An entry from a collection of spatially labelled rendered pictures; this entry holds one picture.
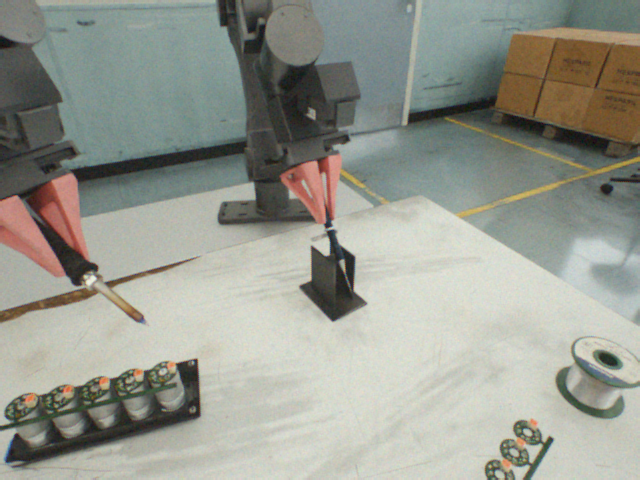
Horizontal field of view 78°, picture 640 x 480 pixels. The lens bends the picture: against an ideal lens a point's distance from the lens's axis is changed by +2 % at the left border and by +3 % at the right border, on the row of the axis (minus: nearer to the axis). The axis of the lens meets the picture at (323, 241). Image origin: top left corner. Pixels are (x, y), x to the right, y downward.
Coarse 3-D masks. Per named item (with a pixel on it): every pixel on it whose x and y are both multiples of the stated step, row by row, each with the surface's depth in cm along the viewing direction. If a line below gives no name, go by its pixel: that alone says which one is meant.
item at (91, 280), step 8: (88, 272) 34; (80, 280) 34; (88, 280) 34; (96, 280) 34; (88, 288) 34; (96, 288) 34; (104, 288) 34; (104, 296) 34; (112, 296) 34; (120, 304) 34; (128, 304) 34; (128, 312) 34; (136, 312) 34; (136, 320) 34
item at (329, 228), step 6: (324, 204) 48; (330, 222) 48; (330, 228) 47; (330, 234) 48; (330, 240) 48; (336, 240) 48; (336, 246) 48; (336, 252) 48; (336, 258) 48; (342, 258) 48
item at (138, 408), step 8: (144, 384) 35; (120, 392) 34; (128, 400) 35; (136, 400) 35; (144, 400) 36; (152, 400) 37; (128, 408) 36; (136, 408) 36; (144, 408) 36; (152, 408) 37; (136, 416) 36; (144, 416) 36
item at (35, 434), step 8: (40, 400) 34; (16, 408) 33; (40, 408) 34; (32, 416) 33; (32, 424) 33; (40, 424) 34; (48, 424) 34; (24, 432) 33; (32, 432) 33; (40, 432) 34; (48, 432) 35; (24, 440) 34; (32, 440) 34; (40, 440) 34; (48, 440) 35
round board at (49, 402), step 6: (54, 390) 34; (60, 390) 34; (48, 396) 34; (54, 396) 34; (48, 402) 33; (54, 402) 33; (60, 402) 33; (66, 402) 33; (48, 408) 33; (54, 408) 33; (60, 408) 33
